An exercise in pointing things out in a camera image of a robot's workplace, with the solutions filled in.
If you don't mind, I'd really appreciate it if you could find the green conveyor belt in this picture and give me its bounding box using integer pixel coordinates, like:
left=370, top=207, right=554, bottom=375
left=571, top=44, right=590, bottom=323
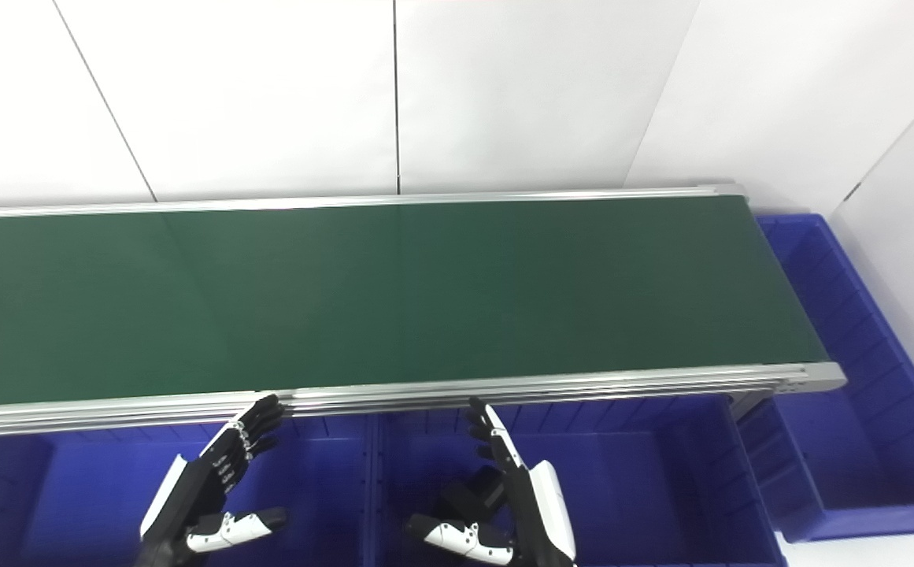
left=0, top=183, right=848, bottom=439
left=0, top=195, right=829, bottom=408

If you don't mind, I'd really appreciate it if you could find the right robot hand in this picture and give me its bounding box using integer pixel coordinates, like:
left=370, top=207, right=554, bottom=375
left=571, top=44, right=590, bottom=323
left=405, top=396, right=580, bottom=567

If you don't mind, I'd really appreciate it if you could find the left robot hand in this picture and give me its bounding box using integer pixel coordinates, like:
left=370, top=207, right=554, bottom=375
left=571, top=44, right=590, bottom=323
left=135, top=393, right=289, bottom=567

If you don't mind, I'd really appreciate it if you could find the blue plastic bin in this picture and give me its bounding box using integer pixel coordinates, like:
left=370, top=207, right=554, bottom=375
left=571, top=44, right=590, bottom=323
left=0, top=416, right=376, bottom=567
left=368, top=394, right=790, bottom=567
left=736, top=213, right=914, bottom=544

